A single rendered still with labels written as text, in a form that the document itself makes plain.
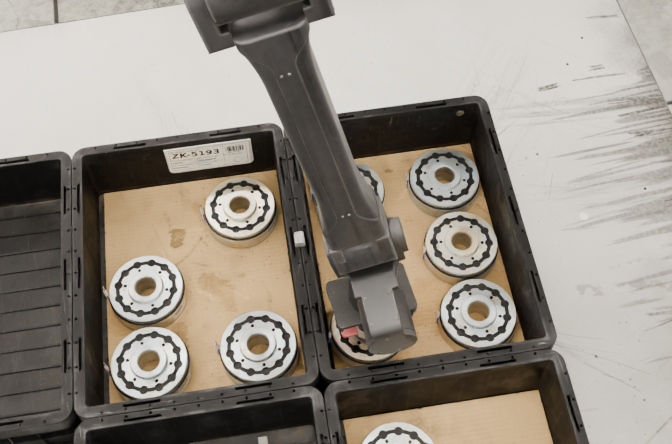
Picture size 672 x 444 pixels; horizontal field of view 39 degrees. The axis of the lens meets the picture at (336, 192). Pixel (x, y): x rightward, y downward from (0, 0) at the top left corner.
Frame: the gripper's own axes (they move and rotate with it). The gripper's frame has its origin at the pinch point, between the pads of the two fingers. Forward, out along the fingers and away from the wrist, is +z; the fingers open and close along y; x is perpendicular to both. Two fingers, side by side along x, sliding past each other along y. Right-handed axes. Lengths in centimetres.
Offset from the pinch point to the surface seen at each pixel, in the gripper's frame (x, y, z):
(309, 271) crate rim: 7.0, -6.1, -5.3
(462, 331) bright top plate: -4.3, 11.7, 1.3
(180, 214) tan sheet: 26.2, -20.8, 5.6
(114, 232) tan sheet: 26.0, -30.7, 5.6
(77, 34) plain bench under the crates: 77, -32, 21
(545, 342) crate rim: -11.0, 19.3, -6.2
